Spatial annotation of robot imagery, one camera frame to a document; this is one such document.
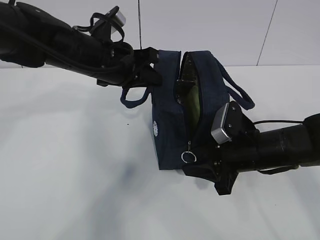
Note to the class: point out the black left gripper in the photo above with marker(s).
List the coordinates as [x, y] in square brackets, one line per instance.
[136, 71]

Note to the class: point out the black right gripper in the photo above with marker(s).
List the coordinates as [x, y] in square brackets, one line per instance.
[217, 164]

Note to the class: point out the glass container with green lid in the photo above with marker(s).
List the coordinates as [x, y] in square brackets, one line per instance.
[193, 105]

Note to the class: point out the navy blue lunch bag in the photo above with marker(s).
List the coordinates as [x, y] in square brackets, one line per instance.
[173, 134]

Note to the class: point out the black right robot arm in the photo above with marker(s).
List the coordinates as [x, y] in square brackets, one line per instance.
[270, 152]

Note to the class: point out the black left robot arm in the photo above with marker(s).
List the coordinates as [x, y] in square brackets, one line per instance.
[31, 37]

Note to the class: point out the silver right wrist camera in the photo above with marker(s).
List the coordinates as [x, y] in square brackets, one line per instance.
[230, 124]

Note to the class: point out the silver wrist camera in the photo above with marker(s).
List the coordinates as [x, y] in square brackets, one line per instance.
[102, 26]
[230, 124]

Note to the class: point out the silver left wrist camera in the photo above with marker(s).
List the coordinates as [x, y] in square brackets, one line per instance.
[102, 26]

